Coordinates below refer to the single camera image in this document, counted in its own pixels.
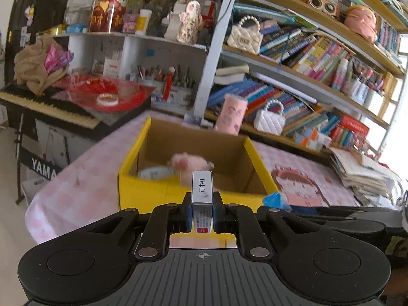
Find yellow cardboard box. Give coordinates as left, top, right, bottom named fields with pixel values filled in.
left=117, top=117, right=282, bottom=241

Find black piano stand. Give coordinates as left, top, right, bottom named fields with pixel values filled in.
left=13, top=111, right=70, bottom=206

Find pen holders with stationery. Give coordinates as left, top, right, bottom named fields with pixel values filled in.
left=127, top=64, right=196, bottom=103

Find grey-blue toy car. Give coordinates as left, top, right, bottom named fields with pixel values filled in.
left=138, top=167, right=177, bottom=180

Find row of colourful books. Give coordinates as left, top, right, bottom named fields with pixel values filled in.
left=207, top=76, right=340, bottom=138

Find pink plush toy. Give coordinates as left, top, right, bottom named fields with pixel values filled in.
left=170, top=153, right=215, bottom=186

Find white bottle yellow label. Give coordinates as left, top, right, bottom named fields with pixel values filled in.
left=135, top=8, right=152, bottom=36

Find cream quilted handbag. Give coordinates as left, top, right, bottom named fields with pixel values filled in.
left=226, top=15, right=265, bottom=55

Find stack of beige books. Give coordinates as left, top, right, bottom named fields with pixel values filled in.
left=213, top=64, right=251, bottom=85

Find orange and white box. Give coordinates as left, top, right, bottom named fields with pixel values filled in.
left=301, top=127, right=333, bottom=145
left=292, top=134, right=324, bottom=152

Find black digital piano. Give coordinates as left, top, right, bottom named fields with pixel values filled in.
left=0, top=81, right=152, bottom=141

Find white quilted handbag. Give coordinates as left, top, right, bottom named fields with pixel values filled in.
left=253, top=99, right=287, bottom=135

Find pink snack packet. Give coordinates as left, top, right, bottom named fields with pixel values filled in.
left=44, top=44, right=74, bottom=73

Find white tape roll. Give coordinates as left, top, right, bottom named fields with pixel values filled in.
left=97, top=93, right=119, bottom=106

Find thick red book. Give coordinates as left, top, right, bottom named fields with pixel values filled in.
left=337, top=114, right=370, bottom=136

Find brown crumpled cloth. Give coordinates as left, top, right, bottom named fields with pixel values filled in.
left=14, top=33, right=70, bottom=95

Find row of upper shelf books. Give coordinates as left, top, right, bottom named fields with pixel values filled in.
left=260, top=25, right=400, bottom=101

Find stack of papers and notebooks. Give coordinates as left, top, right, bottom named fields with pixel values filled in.
left=329, top=147, right=400, bottom=206

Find wooden speaker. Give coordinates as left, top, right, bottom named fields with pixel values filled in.
left=307, top=0, right=342, bottom=19

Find white frame wooden bookshelf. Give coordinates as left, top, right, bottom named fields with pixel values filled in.
left=192, top=0, right=408, bottom=164

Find red plastic gift wrap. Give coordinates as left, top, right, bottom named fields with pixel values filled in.
left=52, top=73, right=156, bottom=113

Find row of red green books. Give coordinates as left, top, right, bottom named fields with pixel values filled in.
left=330, top=124, right=362, bottom=150

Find rolled white paper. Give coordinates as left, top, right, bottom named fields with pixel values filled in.
left=253, top=71, right=318, bottom=105

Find pink cartoon tin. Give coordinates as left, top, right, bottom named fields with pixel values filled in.
left=215, top=94, right=249, bottom=135

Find white side shelf unit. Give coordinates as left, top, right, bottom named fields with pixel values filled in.
left=36, top=31, right=208, bottom=113

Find red and gold figurine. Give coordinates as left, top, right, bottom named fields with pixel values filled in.
left=88, top=0, right=125, bottom=33

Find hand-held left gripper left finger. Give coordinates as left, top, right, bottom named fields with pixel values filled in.
left=60, top=193, right=194, bottom=259

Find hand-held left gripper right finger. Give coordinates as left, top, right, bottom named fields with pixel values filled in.
left=213, top=192, right=349, bottom=259

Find red cartoon pen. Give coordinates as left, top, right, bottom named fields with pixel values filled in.
left=162, top=66, right=176, bottom=101

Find white and blue staple box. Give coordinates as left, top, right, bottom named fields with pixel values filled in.
left=191, top=170, right=214, bottom=234

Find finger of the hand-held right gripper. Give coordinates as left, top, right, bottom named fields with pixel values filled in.
left=258, top=192, right=354, bottom=227

